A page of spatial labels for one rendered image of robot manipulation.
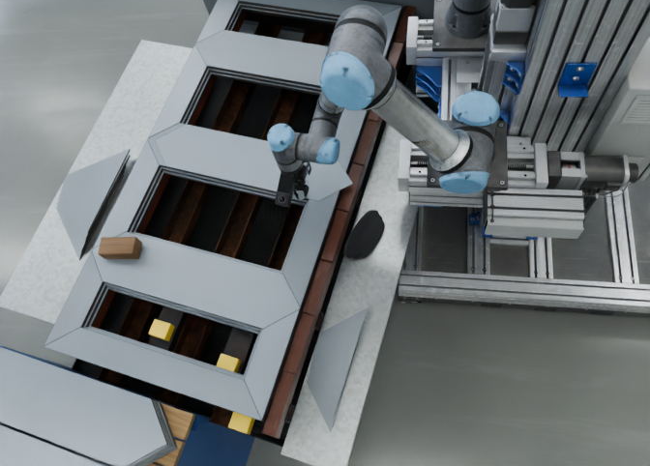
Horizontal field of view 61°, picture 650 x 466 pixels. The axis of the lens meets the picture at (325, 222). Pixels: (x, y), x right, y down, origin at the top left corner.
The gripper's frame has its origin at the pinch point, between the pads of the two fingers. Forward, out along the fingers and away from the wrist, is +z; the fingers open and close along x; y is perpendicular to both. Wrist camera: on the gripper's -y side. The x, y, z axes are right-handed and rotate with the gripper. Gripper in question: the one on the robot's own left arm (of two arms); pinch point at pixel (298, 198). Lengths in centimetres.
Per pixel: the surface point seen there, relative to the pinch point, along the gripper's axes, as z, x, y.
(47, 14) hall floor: 86, 232, 125
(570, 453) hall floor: 86, -113, -42
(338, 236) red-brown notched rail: 3.6, -15.6, -8.1
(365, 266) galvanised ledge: 18.2, -24.4, -10.8
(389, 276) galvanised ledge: 18.3, -33.3, -12.4
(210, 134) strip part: 0.7, 39.6, 16.8
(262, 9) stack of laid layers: 2, 43, 78
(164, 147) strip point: 1, 54, 8
